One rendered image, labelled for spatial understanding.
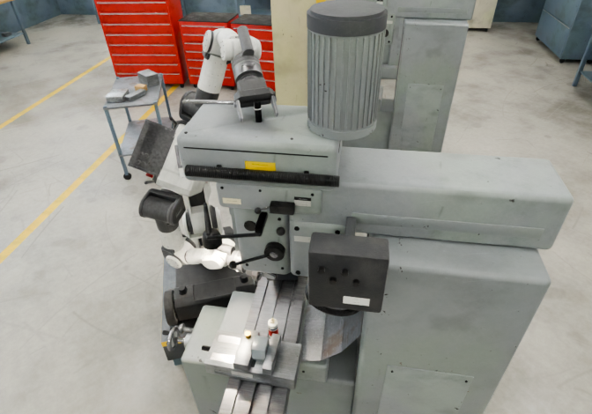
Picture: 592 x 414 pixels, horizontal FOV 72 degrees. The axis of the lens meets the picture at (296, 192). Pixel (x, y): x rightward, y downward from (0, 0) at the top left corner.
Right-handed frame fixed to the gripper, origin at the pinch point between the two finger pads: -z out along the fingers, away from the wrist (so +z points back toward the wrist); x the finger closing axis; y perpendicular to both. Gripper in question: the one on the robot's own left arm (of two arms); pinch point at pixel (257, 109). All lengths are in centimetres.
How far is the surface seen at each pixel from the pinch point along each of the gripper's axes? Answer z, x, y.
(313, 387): -82, -11, -96
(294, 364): -71, -1, -64
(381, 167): -23.6, -33.8, -5.3
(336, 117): -14.6, -18.0, 12.3
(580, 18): 300, -595, -313
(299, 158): -19.5, -7.8, 2.2
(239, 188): -18.1, 9.1, -13.6
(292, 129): -9.9, -8.3, 1.7
